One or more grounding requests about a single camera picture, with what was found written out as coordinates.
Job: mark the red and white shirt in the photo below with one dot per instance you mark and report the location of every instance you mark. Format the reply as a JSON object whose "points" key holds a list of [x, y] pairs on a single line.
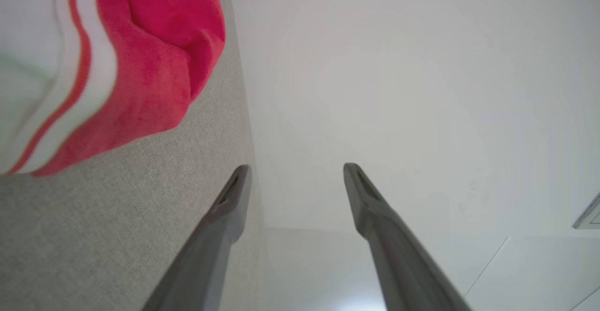
{"points": [[154, 67]]}

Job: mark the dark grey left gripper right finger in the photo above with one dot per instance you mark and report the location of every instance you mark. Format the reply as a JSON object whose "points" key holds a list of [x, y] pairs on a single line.
{"points": [[398, 259]]}

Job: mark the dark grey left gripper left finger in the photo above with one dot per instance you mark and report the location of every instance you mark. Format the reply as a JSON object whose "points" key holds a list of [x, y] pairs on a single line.
{"points": [[211, 250]]}

